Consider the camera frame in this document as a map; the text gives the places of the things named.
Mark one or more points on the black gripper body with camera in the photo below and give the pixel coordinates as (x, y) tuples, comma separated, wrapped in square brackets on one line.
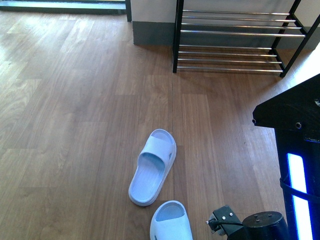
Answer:
[(266, 225)]

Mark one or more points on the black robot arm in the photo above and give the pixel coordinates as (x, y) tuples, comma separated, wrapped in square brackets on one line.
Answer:
[(295, 117)]

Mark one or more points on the black metal shoe rack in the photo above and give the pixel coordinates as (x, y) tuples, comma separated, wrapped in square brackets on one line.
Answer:
[(208, 39)]

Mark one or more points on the light blue slide slipper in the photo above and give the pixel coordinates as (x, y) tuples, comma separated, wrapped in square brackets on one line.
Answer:
[(153, 166)]

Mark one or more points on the large glass window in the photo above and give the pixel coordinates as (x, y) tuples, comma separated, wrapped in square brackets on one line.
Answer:
[(88, 7)]

